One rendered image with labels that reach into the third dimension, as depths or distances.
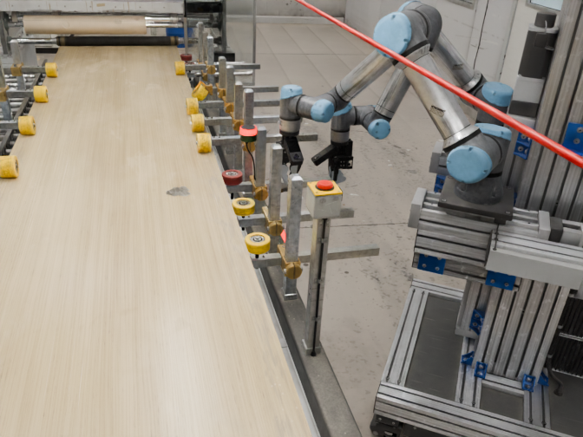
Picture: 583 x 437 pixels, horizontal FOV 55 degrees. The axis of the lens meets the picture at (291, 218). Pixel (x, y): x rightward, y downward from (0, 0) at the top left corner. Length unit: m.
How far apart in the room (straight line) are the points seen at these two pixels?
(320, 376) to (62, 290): 0.73
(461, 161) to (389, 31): 0.42
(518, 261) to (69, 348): 1.25
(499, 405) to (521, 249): 0.77
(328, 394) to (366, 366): 1.14
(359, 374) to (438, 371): 0.40
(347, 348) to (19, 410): 1.76
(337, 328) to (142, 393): 1.71
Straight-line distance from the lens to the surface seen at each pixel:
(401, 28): 1.66
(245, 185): 2.21
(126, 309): 1.51
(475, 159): 1.65
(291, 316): 1.78
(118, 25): 4.30
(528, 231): 1.89
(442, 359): 2.48
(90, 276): 1.65
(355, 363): 2.68
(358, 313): 2.97
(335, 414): 1.51
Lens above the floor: 1.81
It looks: 29 degrees down
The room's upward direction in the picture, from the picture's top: 3 degrees clockwise
